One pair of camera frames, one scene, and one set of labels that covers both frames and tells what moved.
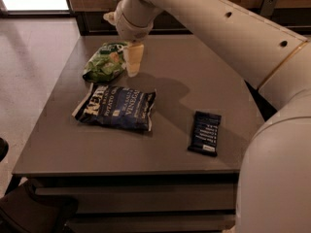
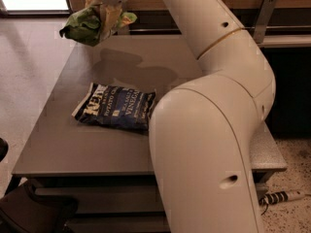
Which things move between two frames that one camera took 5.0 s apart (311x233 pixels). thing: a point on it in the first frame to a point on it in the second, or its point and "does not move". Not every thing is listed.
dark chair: (23, 211) does not move
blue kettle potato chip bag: (119, 106) does not move
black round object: (4, 149) does not move
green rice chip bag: (107, 63) to (84, 26)
